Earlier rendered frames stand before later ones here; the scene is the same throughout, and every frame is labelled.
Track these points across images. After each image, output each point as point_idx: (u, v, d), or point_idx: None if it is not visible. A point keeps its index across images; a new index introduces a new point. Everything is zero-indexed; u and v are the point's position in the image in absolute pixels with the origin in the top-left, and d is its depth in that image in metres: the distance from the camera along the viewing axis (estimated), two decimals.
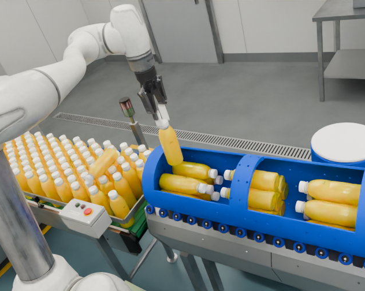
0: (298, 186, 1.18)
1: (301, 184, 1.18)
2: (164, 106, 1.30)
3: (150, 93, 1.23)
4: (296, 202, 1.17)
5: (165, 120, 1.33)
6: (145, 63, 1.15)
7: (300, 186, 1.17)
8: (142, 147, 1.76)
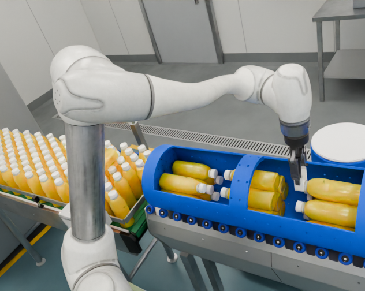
0: None
1: None
2: (305, 168, 1.16)
3: (298, 158, 1.09)
4: (296, 202, 1.17)
5: (108, 184, 1.59)
6: (305, 129, 1.01)
7: None
8: (142, 147, 1.76)
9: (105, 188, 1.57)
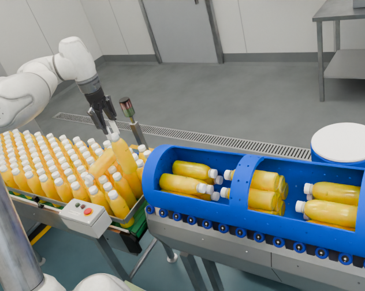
0: (113, 137, 1.48)
1: (116, 137, 1.49)
2: (114, 122, 1.47)
3: (99, 112, 1.40)
4: (296, 202, 1.17)
5: (108, 184, 1.59)
6: (92, 86, 1.32)
7: (114, 138, 1.49)
8: (142, 147, 1.76)
9: (105, 188, 1.57)
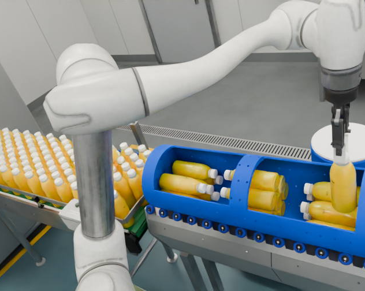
0: (131, 174, 1.60)
1: (133, 174, 1.61)
2: (347, 136, 0.94)
3: (343, 120, 0.87)
4: (349, 156, 0.95)
5: None
6: (356, 79, 0.79)
7: (131, 175, 1.61)
8: (142, 147, 1.76)
9: None
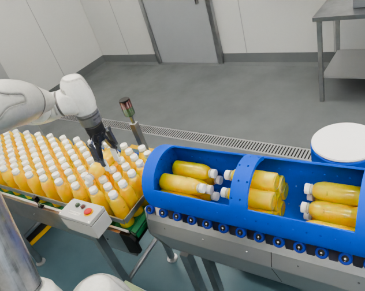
0: (131, 174, 1.60)
1: (133, 174, 1.61)
2: (115, 150, 1.50)
3: (98, 144, 1.42)
4: (125, 182, 1.56)
5: (108, 184, 1.59)
6: (92, 122, 1.35)
7: (131, 175, 1.61)
8: (142, 147, 1.76)
9: (105, 188, 1.57)
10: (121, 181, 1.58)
